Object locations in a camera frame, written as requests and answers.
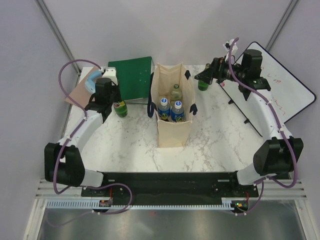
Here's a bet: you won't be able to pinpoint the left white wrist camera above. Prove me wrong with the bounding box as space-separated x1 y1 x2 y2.
102 67 118 85

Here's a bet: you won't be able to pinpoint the light blue headphones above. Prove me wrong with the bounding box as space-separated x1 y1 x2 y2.
84 70 102 95

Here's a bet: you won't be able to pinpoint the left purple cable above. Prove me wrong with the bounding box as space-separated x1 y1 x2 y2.
53 59 103 195

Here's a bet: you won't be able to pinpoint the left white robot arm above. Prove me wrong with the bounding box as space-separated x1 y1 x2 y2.
44 77 121 197

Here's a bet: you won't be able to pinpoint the white whiteboard black frame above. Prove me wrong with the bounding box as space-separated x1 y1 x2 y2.
222 41 317 135

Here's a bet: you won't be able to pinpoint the green ring binder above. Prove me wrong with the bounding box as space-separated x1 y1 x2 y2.
107 56 153 101

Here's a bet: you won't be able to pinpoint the blue-capped water bottle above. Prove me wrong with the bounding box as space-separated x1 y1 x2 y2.
157 97 171 122
170 101 185 123

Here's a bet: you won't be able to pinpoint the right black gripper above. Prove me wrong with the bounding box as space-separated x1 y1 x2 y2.
194 56 246 86

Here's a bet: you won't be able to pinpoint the clear green-capped bottle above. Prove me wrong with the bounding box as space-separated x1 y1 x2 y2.
170 84 183 104

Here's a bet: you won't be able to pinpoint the beige canvas tote bag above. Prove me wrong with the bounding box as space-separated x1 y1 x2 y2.
147 63 198 148

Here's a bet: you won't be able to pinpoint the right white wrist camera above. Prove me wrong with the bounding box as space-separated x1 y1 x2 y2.
223 38 238 55

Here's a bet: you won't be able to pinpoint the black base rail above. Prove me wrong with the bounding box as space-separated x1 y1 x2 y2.
81 172 259 205

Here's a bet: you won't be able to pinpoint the white cable duct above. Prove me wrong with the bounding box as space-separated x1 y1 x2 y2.
45 198 235 211

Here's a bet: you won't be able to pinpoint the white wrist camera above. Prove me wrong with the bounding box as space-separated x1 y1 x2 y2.
102 67 118 85
223 38 238 55

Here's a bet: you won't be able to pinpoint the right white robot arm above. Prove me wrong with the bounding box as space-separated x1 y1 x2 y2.
194 49 304 197

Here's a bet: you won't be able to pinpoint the pink brown notebook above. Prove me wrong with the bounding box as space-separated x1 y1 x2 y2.
69 67 98 108

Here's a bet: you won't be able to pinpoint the green Perrier glass bottle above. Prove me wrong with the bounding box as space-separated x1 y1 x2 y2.
197 63 211 91

